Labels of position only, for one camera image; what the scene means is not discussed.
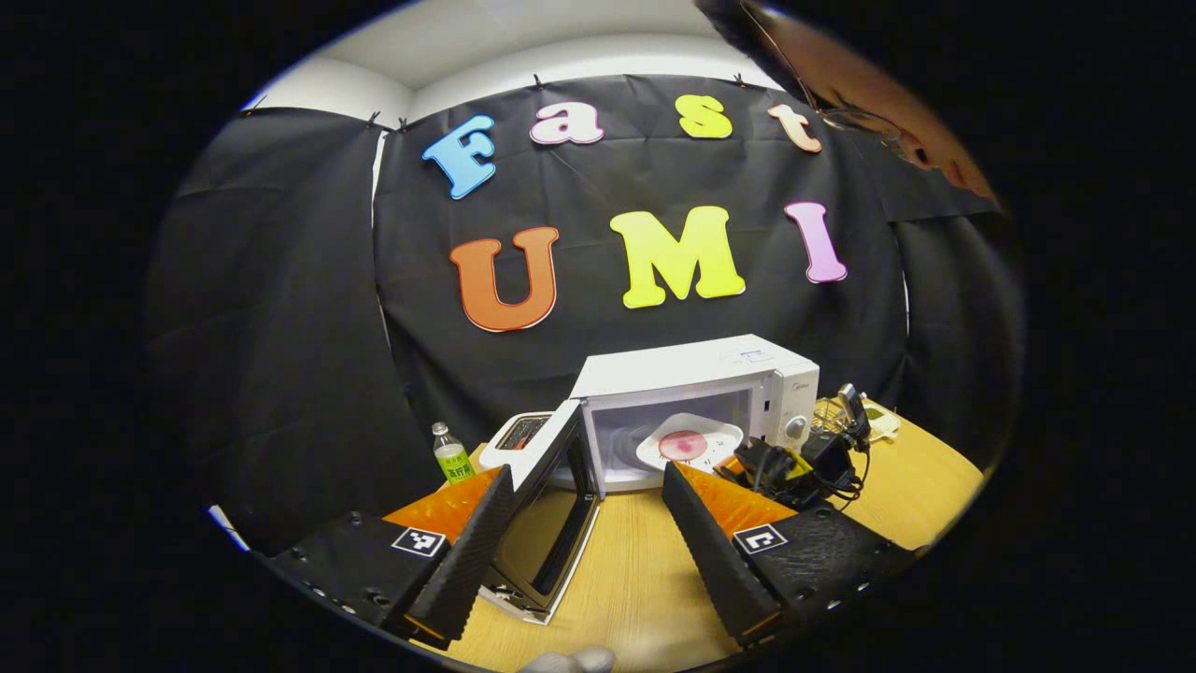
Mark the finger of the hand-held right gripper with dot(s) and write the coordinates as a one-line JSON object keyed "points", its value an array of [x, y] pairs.
{"points": [[761, 467]]}

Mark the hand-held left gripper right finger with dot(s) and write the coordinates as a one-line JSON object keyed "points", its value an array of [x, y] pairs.
{"points": [[710, 551]]}

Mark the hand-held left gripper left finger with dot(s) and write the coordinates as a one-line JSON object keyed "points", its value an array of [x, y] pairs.
{"points": [[472, 551]]}

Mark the white square plate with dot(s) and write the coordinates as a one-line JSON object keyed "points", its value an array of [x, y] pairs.
{"points": [[719, 435]]}

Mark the pink ham slice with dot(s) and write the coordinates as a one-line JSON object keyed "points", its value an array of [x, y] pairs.
{"points": [[683, 446]]}

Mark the white microwave oven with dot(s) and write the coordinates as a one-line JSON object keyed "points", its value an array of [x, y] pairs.
{"points": [[682, 369]]}

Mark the plastic bottle with green label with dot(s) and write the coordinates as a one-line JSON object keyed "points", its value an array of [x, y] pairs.
{"points": [[453, 463]]}

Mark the small white kitchen appliance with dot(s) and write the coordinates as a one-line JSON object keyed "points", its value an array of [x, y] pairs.
{"points": [[519, 437]]}

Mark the black backdrop cloth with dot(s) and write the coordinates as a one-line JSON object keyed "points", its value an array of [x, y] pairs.
{"points": [[280, 327]]}

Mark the thin-rimmed eyeglasses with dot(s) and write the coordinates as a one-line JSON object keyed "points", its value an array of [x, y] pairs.
{"points": [[841, 117]]}

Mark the person's head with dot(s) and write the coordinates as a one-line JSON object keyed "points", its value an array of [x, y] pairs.
{"points": [[888, 84]]}

